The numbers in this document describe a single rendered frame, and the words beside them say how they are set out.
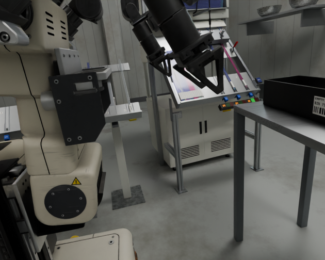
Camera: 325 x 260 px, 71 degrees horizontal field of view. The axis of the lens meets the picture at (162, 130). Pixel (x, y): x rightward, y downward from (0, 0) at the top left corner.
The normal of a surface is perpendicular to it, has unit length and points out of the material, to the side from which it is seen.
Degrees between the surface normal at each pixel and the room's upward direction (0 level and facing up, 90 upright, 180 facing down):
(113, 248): 0
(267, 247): 0
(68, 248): 0
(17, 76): 90
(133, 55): 90
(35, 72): 90
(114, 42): 90
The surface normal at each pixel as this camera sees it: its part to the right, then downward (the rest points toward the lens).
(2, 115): 0.14, -0.50
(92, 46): 0.32, 0.27
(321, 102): -0.98, 0.14
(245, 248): -0.10, -0.94
